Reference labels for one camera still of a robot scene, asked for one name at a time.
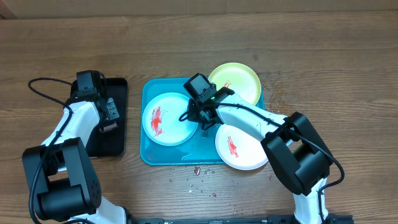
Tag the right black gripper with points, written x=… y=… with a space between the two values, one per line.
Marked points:
x=199 y=117

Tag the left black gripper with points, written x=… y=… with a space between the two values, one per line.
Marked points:
x=114 y=112

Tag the pink and green sponge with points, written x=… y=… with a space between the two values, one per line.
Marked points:
x=108 y=127

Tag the light blue plate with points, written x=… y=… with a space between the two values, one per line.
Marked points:
x=160 y=119

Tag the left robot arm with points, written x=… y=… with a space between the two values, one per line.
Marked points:
x=63 y=185

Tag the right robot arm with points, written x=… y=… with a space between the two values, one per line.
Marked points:
x=296 y=152

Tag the black tray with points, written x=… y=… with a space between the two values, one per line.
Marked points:
x=86 y=118

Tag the teal plastic tray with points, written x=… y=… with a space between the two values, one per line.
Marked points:
x=199 y=149

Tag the yellow-green plate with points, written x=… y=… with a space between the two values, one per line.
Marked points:
x=240 y=78

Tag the white plate with red stain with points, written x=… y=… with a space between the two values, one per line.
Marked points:
x=238 y=149

